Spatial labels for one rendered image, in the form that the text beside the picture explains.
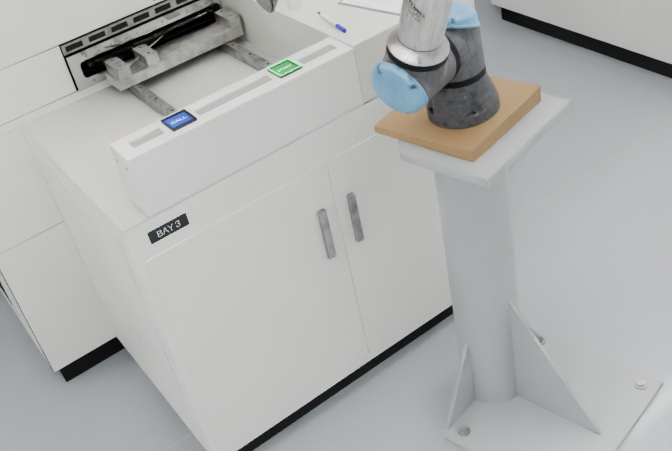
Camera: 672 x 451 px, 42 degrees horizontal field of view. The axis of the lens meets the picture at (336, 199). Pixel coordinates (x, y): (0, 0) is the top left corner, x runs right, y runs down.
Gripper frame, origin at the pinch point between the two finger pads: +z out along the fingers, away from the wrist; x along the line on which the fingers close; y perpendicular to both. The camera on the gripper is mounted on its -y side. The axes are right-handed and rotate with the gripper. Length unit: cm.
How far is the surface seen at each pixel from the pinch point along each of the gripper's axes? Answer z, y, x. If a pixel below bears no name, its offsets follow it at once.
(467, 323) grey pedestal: 82, -29, -16
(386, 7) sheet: 13.9, 4.4, -30.9
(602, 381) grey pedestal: 109, -47, -43
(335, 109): 26.5, -3.9, -7.4
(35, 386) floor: 111, 67, 72
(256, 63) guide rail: 26.5, 31.0, -8.0
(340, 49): 14.7, -2.0, -12.8
